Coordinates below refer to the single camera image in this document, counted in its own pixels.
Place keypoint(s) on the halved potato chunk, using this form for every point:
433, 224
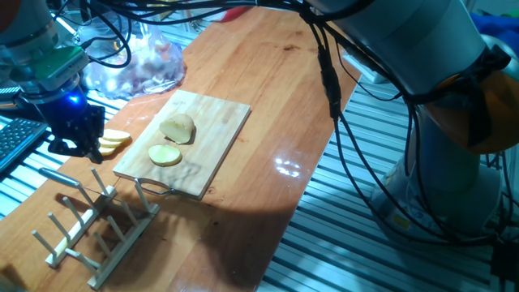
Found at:
178, 127

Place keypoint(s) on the black computer keyboard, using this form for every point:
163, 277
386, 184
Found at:
18, 140

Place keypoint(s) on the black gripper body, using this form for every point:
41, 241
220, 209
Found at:
71, 119

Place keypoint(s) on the steel cleaver knife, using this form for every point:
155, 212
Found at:
58, 176

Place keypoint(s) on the wooden cutting board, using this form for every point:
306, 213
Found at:
215, 138

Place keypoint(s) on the freshly cut potato slice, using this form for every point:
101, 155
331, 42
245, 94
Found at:
164, 155

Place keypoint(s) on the green wrist mount plate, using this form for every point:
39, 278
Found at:
61, 61

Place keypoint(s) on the wooden peg dish rack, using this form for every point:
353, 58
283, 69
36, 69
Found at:
121, 247

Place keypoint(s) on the blue plastic bag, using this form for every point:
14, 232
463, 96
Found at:
498, 26

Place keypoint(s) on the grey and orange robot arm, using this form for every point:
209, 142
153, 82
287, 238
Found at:
405, 40

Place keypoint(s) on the clear plastic bag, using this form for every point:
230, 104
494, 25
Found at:
146, 69

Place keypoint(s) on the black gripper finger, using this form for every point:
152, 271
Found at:
67, 148
96, 134

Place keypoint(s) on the white shopping bag red print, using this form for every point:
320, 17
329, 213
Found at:
237, 12

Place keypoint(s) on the orange and grey teach pendant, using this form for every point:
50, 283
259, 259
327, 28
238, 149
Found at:
8, 99

